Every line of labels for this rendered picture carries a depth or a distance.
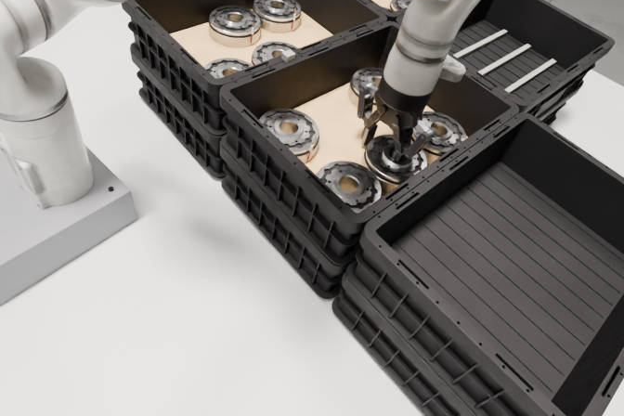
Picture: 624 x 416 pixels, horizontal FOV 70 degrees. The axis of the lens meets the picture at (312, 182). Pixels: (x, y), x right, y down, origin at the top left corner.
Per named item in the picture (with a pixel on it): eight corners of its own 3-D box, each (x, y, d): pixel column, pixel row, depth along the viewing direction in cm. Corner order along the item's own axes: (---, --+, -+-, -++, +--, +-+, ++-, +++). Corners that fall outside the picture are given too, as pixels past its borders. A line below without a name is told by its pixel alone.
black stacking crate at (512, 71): (490, 156, 83) (522, 110, 74) (376, 70, 95) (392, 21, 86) (582, 85, 103) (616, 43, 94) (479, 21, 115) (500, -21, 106)
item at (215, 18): (230, 41, 85) (230, 38, 85) (199, 16, 89) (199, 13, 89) (270, 26, 91) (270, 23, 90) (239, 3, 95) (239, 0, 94)
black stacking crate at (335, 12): (214, 144, 74) (214, 90, 66) (127, 50, 86) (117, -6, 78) (374, 70, 95) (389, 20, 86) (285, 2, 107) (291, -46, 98)
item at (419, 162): (398, 192, 68) (399, 190, 67) (352, 151, 72) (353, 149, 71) (438, 164, 73) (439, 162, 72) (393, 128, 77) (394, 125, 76)
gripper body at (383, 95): (370, 66, 62) (356, 116, 69) (416, 101, 59) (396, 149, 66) (405, 51, 66) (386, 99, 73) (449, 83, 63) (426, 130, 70)
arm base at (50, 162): (48, 216, 64) (8, 133, 51) (14, 178, 67) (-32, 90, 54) (106, 184, 70) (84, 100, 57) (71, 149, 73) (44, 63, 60)
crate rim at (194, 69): (214, 100, 67) (214, 87, 65) (117, 4, 79) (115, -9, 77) (387, 30, 87) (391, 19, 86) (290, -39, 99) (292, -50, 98)
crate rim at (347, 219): (352, 239, 55) (357, 227, 53) (214, 100, 67) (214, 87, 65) (516, 119, 75) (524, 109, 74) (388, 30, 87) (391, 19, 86)
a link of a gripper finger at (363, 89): (376, 81, 70) (375, 115, 73) (368, 78, 71) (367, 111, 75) (364, 87, 69) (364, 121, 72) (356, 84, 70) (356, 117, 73)
